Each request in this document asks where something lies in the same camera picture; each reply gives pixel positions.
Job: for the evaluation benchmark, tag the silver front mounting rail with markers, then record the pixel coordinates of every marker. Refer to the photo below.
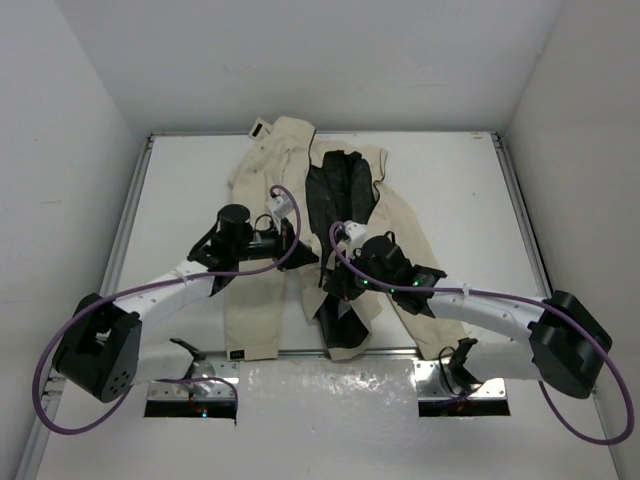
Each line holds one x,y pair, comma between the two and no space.
217,378

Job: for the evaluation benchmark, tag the beige jacket with black lining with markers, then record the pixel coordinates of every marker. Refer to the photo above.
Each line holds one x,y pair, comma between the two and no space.
330,180

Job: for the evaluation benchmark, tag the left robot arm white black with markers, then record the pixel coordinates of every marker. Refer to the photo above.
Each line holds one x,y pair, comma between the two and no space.
101,352

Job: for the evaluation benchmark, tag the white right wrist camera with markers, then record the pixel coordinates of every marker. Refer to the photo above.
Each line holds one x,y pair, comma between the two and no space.
354,234

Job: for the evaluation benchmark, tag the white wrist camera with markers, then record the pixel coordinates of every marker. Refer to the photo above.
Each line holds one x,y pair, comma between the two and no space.
279,206
354,234

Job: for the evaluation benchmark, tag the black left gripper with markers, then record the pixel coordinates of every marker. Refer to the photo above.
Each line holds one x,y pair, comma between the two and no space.
286,246

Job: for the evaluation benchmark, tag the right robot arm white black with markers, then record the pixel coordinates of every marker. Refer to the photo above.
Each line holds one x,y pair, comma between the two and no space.
553,340

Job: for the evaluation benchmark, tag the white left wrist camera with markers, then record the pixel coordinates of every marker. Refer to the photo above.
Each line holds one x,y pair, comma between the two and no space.
279,206

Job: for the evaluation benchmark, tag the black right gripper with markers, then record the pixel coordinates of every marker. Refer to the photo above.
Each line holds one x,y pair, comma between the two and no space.
341,285

